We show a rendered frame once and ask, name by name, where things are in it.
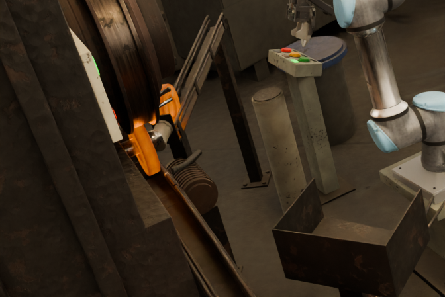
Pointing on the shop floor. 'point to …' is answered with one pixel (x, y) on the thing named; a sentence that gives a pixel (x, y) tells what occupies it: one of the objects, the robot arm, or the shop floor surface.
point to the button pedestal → (311, 123)
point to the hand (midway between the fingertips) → (305, 43)
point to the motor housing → (202, 198)
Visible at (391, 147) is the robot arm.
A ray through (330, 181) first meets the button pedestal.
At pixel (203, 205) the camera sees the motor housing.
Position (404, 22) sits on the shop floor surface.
